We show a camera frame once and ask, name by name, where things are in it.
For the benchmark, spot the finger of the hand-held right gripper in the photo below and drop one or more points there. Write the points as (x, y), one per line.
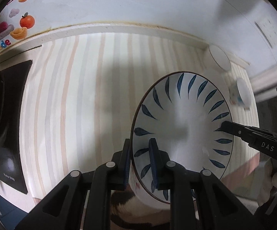
(244, 134)

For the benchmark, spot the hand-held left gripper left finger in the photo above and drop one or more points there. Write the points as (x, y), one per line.
(126, 165)

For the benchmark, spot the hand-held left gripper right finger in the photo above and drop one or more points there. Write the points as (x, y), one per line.
(153, 165)

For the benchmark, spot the white bowl with coloured print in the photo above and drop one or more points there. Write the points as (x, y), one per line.
(242, 92)

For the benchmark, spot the blue leaf patterned plate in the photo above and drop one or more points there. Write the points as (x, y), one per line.
(188, 115)

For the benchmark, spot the white ceramic bowl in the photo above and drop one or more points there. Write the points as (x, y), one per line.
(220, 56)

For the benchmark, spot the striped tablecloth with cat print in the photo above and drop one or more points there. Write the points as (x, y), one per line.
(81, 95)

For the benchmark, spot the black induction cooktop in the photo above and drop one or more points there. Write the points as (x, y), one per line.
(11, 124)

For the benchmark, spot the white wall socket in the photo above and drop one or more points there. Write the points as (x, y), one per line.
(269, 32)
(263, 23)
(274, 42)

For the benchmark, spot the orange persimmon wall sticker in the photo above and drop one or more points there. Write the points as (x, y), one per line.
(27, 21)

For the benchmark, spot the colourful wall sticker set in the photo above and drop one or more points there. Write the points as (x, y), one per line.
(1, 28)

